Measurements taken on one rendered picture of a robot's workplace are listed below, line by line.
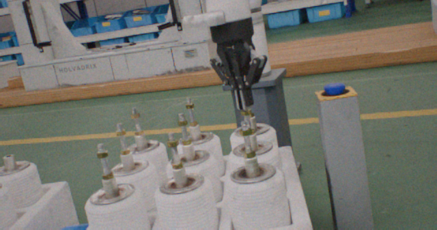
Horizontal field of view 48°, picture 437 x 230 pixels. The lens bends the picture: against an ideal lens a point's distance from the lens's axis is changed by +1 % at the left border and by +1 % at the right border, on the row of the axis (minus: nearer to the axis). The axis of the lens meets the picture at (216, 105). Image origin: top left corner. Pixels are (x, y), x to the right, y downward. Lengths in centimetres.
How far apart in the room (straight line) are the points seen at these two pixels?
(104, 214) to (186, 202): 13
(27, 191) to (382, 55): 199
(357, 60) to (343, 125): 175
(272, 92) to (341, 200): 40
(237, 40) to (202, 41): 210
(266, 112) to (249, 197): 55
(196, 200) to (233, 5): 32
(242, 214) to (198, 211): 7
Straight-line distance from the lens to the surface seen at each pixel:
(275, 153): 89
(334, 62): 270
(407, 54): 267
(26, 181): 113
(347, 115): 95
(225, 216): 84
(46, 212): 111
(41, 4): 370
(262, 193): 76
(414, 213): 118
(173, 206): 78
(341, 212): 102
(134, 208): 82
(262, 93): 127
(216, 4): 83
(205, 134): 104
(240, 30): 83
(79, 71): 341
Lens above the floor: 55
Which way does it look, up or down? 13 degrees down
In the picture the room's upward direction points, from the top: 11 degrees counter-clockwise
